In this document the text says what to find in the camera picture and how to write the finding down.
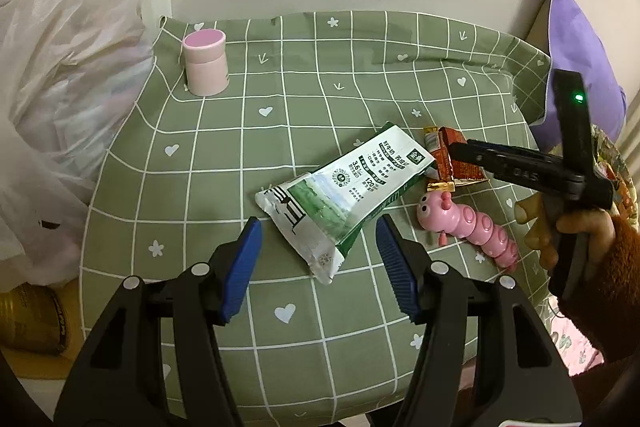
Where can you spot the red gold wrapper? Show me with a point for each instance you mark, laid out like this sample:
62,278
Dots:
442,157

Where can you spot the white green milk pouch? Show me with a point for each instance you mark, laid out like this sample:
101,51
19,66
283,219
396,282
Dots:
350,192

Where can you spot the colourful printed bag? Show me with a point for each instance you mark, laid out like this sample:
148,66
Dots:
620,177

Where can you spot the white plastic bag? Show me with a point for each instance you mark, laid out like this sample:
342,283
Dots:
60,72

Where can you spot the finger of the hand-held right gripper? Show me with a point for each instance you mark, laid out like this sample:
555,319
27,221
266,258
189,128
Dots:
510,148
520,174

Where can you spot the purple pillow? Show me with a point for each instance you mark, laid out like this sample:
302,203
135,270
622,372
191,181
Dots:
575,57

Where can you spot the pink floral cloth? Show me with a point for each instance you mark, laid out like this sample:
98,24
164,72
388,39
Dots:
570,342

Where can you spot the gold metal can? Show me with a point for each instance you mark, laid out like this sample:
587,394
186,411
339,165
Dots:
30,319

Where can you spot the person's right forearm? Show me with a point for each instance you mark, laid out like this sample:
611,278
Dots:
615,287

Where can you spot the pink caterpillar toy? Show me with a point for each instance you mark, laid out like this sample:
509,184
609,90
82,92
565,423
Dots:
460,222

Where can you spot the pink cylinder container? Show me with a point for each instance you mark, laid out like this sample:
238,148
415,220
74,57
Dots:
205,62

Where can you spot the person's right hand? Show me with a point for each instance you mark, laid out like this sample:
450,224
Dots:
590,227

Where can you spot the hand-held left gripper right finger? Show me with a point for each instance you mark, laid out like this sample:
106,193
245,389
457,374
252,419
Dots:
396,267

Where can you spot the green checked tablecloth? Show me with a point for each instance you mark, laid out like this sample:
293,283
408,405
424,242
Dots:
240,142

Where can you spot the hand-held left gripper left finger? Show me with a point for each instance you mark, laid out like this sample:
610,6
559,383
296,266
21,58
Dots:
244,267

